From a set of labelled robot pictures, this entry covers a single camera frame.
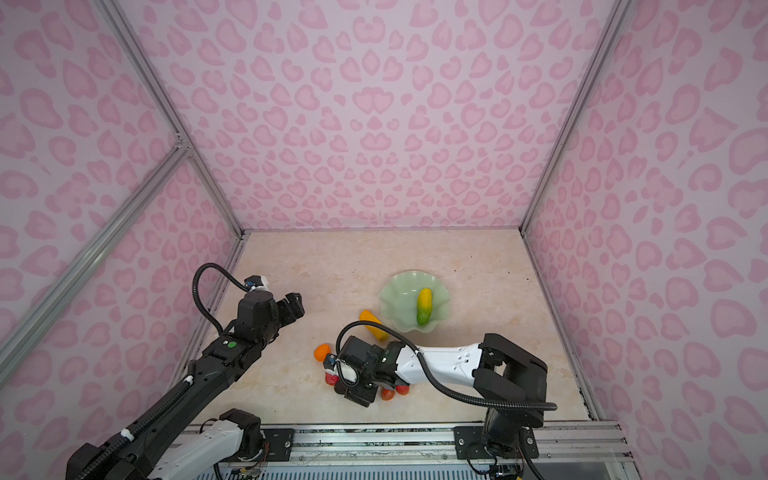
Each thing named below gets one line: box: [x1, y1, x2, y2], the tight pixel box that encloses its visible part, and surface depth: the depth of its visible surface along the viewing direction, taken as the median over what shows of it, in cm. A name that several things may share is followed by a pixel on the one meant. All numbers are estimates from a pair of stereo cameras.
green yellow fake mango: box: [416, 288, 433, 325], surface depth 97 cm
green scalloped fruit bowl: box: [379, 270, 451, 333], surface depth 101 cm
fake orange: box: [313, 343, 332, 363], surface depth 88 cm
